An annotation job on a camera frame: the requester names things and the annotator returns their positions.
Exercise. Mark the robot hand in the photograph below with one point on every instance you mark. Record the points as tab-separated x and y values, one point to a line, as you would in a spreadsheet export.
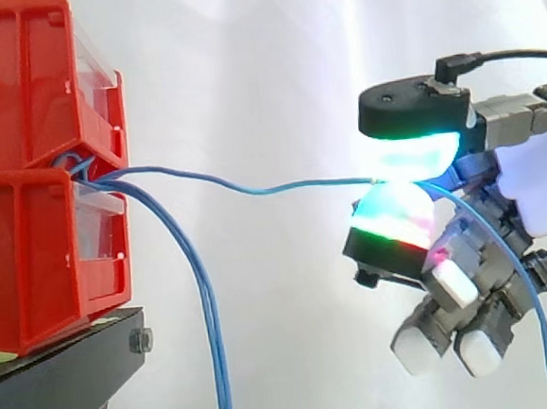
455	289

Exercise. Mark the black stand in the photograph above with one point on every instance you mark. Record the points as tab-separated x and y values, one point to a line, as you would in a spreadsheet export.
56	387

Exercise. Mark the red bin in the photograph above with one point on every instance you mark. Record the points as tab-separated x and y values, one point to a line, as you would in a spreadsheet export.
17	82
27	262

